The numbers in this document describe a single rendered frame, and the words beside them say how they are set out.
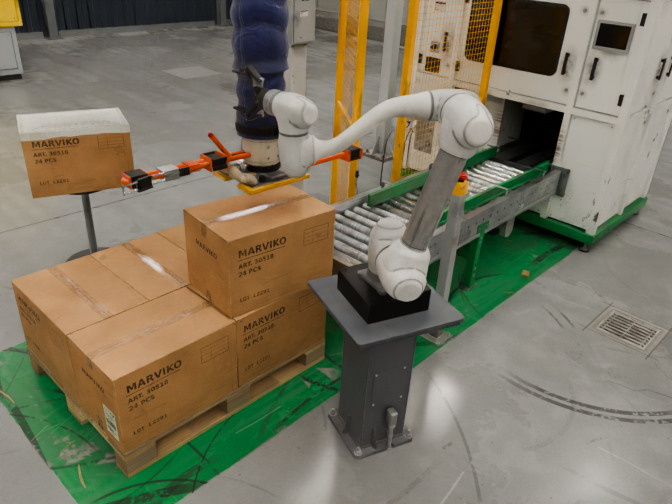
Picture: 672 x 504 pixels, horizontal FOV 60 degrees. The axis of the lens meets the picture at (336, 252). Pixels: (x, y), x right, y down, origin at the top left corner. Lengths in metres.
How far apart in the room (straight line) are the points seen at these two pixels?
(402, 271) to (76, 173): 2.39
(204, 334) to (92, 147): 1.65
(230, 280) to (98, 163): 1.57
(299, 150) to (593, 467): 2.01
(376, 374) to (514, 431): 0.87
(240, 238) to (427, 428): 1.31
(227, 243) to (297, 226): 0.37
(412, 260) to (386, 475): 1.10
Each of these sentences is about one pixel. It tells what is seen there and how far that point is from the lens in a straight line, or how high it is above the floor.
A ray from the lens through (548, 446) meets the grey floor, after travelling 3.14.
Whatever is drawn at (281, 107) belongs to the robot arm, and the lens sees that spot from 2.01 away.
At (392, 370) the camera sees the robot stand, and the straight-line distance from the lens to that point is 2.63.
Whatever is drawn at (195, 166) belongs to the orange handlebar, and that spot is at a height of 1.24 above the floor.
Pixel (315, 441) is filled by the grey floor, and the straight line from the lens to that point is 2.91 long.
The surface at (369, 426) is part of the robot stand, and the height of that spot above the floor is 0.14.
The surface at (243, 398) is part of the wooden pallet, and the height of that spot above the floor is 0.06.
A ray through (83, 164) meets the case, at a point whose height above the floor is 0.80.
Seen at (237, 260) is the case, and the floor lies 0.84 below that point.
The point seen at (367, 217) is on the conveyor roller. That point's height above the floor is 0.52.
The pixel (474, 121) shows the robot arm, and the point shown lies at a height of 1.62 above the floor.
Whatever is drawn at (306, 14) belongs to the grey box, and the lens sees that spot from 4.01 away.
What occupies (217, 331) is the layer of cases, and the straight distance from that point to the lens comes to 2.68.
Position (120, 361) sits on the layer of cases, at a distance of 2.57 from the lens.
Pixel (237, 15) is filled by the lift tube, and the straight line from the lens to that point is 2.50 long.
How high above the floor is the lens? 2.11
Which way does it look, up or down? 29 degrees down
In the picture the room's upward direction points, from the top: 3 degrees clockwise
